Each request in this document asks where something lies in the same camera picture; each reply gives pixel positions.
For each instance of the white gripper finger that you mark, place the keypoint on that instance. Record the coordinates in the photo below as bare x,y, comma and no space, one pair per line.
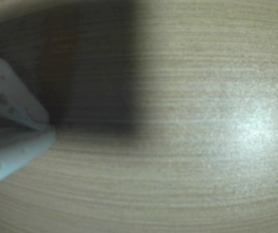
12,157
10,89

